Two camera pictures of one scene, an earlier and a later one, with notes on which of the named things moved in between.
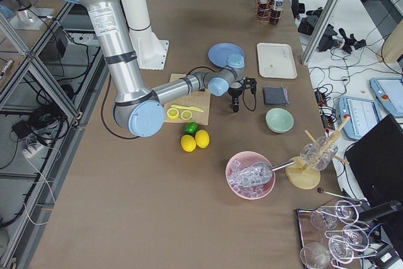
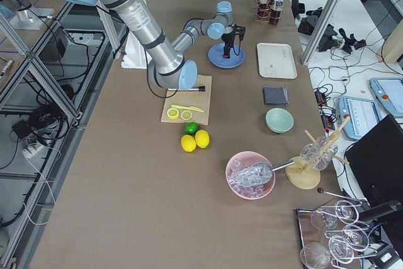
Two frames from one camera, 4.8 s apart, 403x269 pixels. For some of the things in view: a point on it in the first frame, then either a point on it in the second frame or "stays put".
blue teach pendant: x=364 y=114 stays put
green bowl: x=279 y=120 stays put
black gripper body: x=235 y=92 → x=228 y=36
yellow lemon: x=188 y=143 stays put
